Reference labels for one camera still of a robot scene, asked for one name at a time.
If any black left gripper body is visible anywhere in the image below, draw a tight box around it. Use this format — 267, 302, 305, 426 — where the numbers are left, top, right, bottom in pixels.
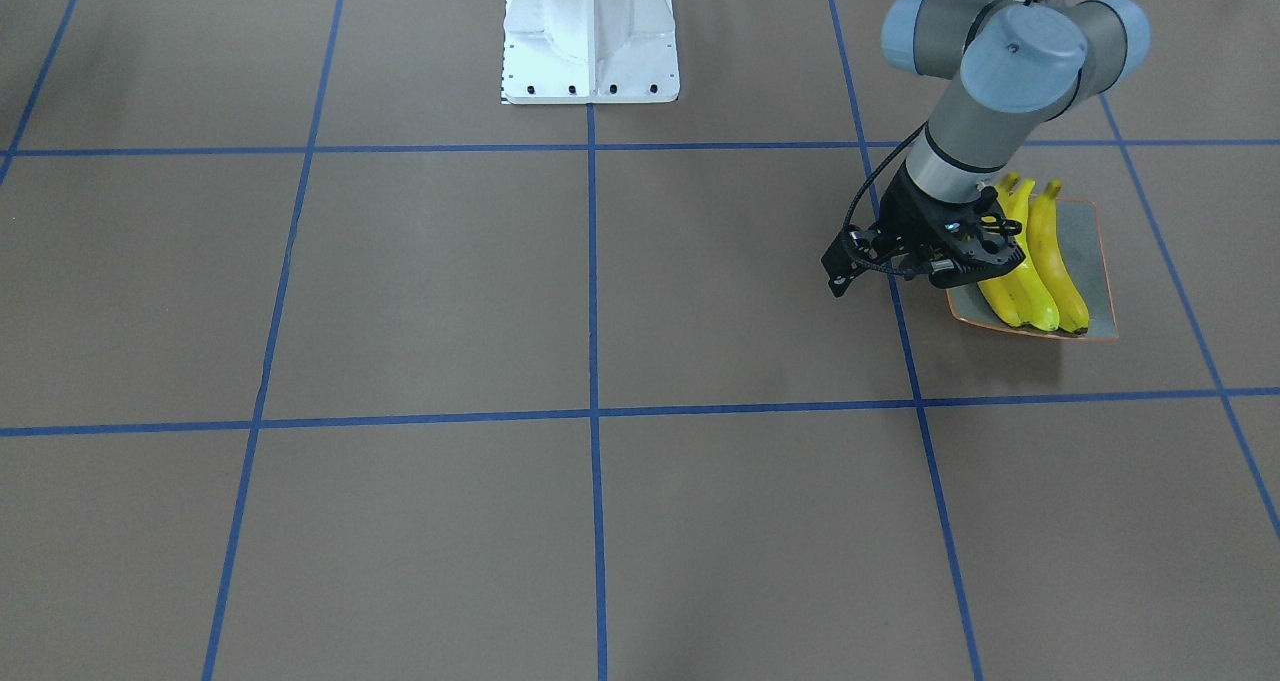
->
876, 169, 1027, 289

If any yellow-green banana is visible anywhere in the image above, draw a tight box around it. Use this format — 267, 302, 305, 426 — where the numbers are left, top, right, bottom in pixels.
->
1028, 179, 1091, 335

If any yellow banana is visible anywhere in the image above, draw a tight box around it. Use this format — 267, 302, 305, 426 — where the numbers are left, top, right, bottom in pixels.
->
1000, 172, 1060, 333
977, 172, 1025, 326

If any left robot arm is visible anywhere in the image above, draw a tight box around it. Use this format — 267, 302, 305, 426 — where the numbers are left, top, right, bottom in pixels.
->
820, 0, 1153, 297

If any grey square plate orange rim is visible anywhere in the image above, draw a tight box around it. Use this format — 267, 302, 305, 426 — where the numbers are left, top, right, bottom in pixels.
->
946, 198, 1119, 342

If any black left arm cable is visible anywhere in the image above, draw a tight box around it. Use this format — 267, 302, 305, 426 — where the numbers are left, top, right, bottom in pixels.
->
842, 125, 925, 276

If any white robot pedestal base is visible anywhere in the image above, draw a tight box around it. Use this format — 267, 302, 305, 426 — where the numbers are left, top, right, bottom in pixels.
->
500, 0, 681, 104

